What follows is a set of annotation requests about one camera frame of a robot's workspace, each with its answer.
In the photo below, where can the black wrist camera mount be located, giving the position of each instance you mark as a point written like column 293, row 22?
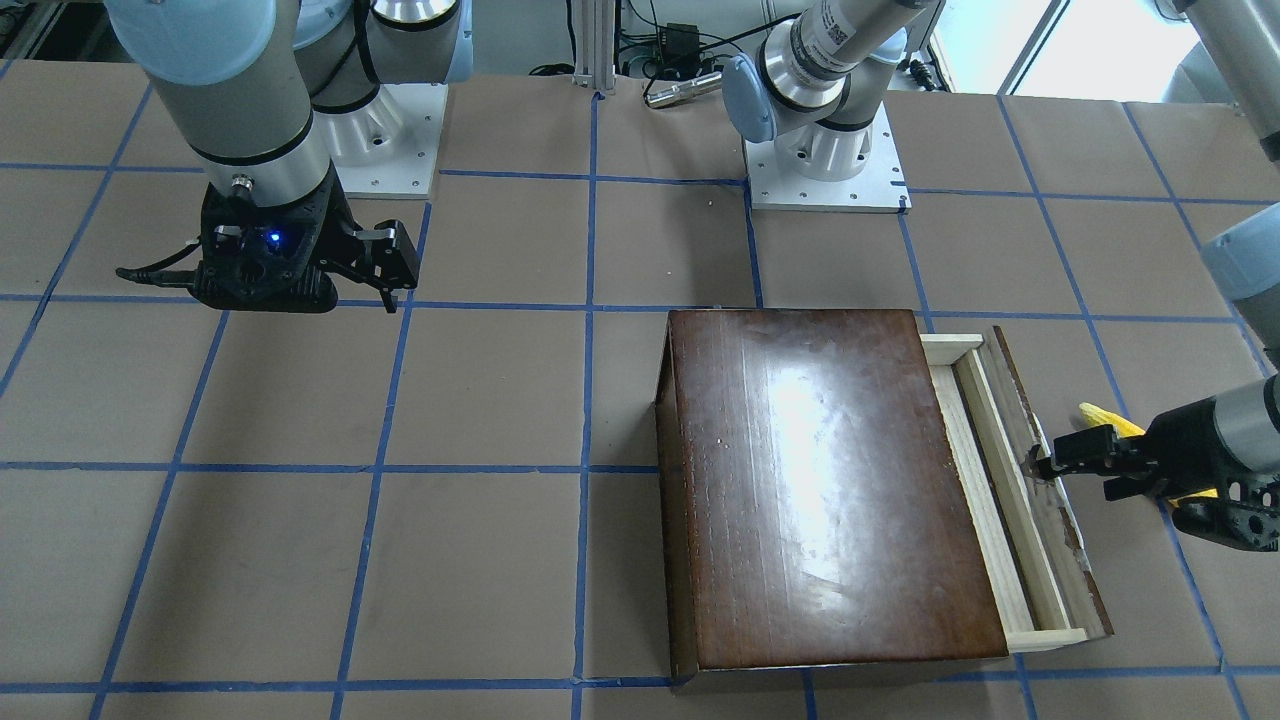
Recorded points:
column 250, row 257

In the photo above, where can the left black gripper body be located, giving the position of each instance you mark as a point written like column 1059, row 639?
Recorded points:
column 1186, row 443

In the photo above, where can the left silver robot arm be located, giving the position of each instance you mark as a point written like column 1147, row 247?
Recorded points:
column 1147, row 232

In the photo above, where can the wooden drawer with white handle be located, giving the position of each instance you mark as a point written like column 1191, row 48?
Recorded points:
column 1033, row 549

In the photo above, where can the aluminium frame post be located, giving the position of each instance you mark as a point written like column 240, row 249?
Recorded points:
column 595, row 42

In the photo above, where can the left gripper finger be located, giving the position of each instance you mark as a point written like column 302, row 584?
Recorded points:
column 1098, row 451
column 1151, row 485

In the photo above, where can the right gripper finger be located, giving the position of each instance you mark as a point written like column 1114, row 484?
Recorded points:
column 389, row 262

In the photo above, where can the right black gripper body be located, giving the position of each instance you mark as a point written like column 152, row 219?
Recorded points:
column 347, row 250

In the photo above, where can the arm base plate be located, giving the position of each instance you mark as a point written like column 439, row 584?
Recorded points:
column 389, row 148
column 820, row 169

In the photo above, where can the dark wooden drawer cabinet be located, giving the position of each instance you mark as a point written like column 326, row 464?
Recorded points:
column 813, row 516

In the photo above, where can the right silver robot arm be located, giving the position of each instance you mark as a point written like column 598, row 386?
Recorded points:
column 274, row 97

